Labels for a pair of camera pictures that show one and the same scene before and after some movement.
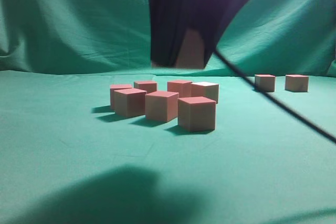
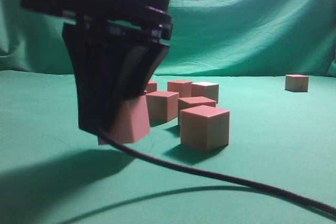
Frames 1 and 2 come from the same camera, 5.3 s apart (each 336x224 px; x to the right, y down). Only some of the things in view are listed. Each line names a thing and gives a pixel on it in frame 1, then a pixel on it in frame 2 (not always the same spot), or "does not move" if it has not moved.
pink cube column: [210, 90] does not move
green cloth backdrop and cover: [65, 158] does not move
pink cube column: [148, 86] does not move
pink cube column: [265, 83] → [132, 123]
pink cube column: [296, 83] does not move
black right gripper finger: [172, 1] → [99, 58]
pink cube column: [161, 105] does not move
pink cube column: [191, 55] → [205, 127]
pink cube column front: [183, 88] does not move
